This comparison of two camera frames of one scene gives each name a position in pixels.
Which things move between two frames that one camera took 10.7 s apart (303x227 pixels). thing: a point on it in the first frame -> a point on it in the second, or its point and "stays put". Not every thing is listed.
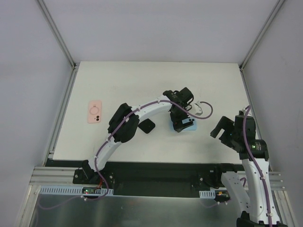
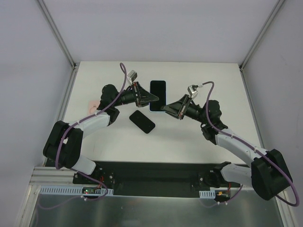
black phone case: (147, 126) stays put
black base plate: (164, 178) stays put
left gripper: (179, 119) -> (137, 95)
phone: (193, 127) -> (158, 88)
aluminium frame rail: (56, 176) stays put
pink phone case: (94, 111) stays put
